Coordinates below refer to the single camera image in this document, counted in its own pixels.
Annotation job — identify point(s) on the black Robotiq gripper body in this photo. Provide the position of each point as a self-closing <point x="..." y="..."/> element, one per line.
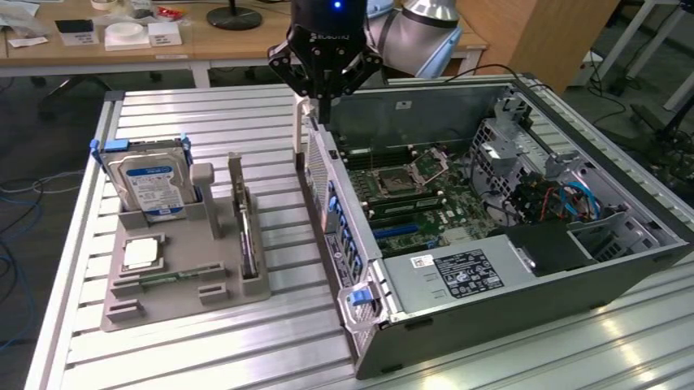
<point x="325" y="24"/>

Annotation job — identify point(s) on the graphics card with black fan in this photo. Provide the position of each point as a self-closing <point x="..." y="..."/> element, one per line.
<point x="249" y="235"/>

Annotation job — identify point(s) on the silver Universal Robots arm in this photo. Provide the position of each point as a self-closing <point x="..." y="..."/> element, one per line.
<point x="390" y="36"/>

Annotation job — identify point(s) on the wooden desk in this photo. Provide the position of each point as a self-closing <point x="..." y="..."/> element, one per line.
<point x="233" y="44"/>

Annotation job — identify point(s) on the black round lamp base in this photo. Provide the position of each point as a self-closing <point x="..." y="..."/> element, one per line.
<point x="234" y="18"/>

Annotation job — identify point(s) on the white labelled box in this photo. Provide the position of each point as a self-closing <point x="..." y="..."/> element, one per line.
<point x="165" y="34"/>

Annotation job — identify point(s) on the red packet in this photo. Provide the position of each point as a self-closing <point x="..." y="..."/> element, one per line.
<point x="169" y="13"/>

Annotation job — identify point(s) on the open metal socket cover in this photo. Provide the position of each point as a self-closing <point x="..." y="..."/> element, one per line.
<point x="432" y="160"/>

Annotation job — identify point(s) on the white box with round insert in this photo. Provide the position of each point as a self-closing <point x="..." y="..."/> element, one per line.
<point x="127" y="35"/>

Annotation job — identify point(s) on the CPU socket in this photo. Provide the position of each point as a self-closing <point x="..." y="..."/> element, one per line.
<point x="394" y="180"/>

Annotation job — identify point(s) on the wooden cabinet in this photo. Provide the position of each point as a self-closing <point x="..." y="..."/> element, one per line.
<point x="542" y="40"/>

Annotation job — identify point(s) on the metal disk bay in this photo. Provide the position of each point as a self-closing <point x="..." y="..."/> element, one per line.
<point x="505" y="150"/>

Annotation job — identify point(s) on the green motherboard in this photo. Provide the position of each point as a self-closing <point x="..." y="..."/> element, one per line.
<point x="434" y="195"/>

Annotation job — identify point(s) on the white tape roll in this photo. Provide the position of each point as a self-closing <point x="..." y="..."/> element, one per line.
<point x="103" y="4"/>

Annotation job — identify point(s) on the green RAM stick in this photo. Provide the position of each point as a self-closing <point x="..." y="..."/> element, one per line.
<point x="169" y="277"/>
<point x="406" y="205"/>

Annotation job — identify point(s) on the black and white box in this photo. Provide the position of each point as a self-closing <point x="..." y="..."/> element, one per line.
<point x="78" y="31"/>

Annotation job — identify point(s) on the hard disk in blue carrier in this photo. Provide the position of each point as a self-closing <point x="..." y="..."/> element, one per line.
<point x="151" y="183"/>

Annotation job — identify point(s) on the blue expansion slot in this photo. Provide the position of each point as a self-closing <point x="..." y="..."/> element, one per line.
<point x="394" y="231"/>

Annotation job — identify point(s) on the small silver chipset heatsink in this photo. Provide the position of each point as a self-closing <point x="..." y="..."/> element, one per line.
<point x="457" y="237"/>

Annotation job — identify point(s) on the white paper label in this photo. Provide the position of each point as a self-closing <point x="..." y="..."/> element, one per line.
<point x="29" y="41"/>

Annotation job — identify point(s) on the clear plastic bag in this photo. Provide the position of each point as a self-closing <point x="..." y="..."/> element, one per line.
<point x="22" y="20"/>

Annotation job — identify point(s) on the silver CPU chip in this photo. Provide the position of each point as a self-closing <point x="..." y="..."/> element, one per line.
<point x="141" y="254"/>

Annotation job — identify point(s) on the grey power supply unit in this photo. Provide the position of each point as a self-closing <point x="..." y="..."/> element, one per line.
<point x="466" y="272"/>

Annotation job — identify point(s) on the blue case latch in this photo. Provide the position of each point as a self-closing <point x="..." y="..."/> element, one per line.
<point x="360" y="296"/>

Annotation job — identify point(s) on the grey plastic parts rack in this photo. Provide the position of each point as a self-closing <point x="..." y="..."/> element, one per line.
<point x="190" y="300"/>

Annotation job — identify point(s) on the open black PC case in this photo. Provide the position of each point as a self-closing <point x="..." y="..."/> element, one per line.
<point x="488" y="317"/>

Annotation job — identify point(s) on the white desk frame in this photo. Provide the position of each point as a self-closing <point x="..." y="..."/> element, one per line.
<point x="681" y="93"/>

